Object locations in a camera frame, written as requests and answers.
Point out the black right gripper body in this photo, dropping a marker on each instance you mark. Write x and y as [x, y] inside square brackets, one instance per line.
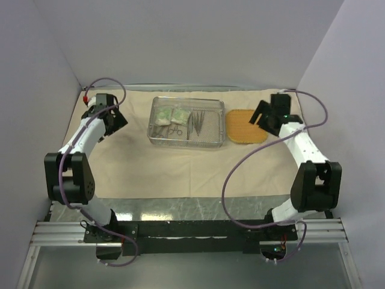
[264, 123]

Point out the orange woven bamboo tray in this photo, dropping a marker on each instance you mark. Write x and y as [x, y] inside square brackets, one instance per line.
[240, 131]

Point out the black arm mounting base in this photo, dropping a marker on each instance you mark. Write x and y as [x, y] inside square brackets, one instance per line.
[194, 236]

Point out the beige cloth wrap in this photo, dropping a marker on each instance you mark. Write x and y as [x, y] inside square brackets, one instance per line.
[126, 165]

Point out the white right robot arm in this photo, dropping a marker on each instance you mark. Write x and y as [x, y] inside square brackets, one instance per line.
[316, 185]

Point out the steel tweezers bundle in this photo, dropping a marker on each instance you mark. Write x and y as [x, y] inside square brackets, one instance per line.
[195, 122]

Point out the gauze packet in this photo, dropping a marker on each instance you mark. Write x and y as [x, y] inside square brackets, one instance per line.
[180, 116]
[163, 116]

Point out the aluminium front frame rail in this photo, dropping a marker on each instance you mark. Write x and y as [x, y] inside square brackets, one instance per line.
[63, 234]

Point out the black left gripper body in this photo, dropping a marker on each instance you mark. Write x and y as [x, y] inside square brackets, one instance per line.
[119, 122]

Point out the left gauze packet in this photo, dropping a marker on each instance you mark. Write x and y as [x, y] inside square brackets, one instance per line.
[163, 116]

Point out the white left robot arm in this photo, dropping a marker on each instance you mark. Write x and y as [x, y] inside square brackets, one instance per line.
[69, 179]

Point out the steel mesh instrument tray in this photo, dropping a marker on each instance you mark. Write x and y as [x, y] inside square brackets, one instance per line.
[213, 129]

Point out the right gauze packet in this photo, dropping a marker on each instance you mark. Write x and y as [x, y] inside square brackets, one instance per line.
[180, 116]

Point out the steel surgical scissors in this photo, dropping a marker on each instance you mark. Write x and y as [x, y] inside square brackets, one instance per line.
[158, 132]

